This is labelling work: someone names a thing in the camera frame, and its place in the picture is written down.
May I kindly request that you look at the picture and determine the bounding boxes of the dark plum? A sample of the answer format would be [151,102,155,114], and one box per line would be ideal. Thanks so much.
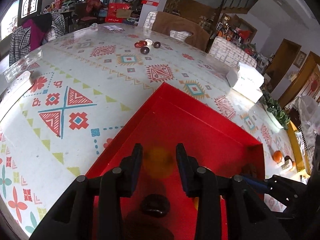
[140,194,170,218]

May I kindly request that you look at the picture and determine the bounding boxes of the small items on table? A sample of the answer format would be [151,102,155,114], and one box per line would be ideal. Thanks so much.
[134,39,161,55]

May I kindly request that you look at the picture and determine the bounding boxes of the white tissue pack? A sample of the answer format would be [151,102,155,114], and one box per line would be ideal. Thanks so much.
[226,62,264,103]

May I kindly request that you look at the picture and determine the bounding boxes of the yellow cardboard tray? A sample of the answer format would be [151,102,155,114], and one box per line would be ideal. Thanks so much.
[287,122,311,177]

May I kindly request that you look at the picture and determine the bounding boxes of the white plate of spinach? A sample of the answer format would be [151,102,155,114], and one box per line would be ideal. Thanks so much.
[262,90,290,130]

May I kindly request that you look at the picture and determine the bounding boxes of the patterned chair back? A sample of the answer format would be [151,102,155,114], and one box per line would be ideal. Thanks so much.
[208,36,257,68]

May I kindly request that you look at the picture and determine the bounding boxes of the brown chair back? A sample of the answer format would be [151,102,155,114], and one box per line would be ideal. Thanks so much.
[143,11,210,51]

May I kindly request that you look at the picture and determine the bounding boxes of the red plastic tray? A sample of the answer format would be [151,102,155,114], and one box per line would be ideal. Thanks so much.
[87,83,265,239]

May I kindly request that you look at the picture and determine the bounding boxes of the orange mandarin fruit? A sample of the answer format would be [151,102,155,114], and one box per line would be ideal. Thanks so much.
[272,150,283,164]

